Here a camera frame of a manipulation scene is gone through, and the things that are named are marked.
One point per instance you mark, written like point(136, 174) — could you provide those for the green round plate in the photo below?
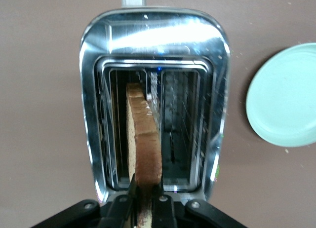
point(284, 94)

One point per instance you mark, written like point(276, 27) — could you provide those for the dark crust bread slice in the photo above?
point(145, 139)

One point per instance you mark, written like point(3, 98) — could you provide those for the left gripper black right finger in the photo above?
point(163, 210)

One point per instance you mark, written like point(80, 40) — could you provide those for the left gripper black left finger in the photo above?
point(121, 210)

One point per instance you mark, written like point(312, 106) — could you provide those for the silver beige toaster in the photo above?
point(158, 33)

